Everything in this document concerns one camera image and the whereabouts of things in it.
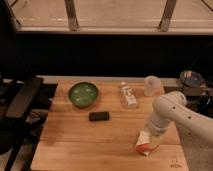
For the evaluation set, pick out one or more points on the translucent yellow gripper body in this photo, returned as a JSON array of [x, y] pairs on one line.
[[154, 139]]

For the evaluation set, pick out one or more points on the black office chair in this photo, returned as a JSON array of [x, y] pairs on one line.
[[14, 128]]

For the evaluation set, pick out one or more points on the translucent plastic cup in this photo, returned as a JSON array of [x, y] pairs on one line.
[[152, 86]]

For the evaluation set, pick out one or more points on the red pepper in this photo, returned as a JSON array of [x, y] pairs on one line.
[[145, 148]]

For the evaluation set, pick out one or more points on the clear plastic bottle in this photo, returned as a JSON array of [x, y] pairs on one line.
[[128, 97]]

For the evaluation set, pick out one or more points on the round dark dish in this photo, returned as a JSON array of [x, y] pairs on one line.
[[191, 79]]

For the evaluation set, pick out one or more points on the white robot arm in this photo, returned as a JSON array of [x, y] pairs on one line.
[[171, 107]]

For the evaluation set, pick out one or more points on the black rectangular block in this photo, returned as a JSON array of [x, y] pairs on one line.
[[98, 116]]

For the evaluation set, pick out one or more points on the green ceramic bowl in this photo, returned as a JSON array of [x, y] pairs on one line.
[[83, 94]]

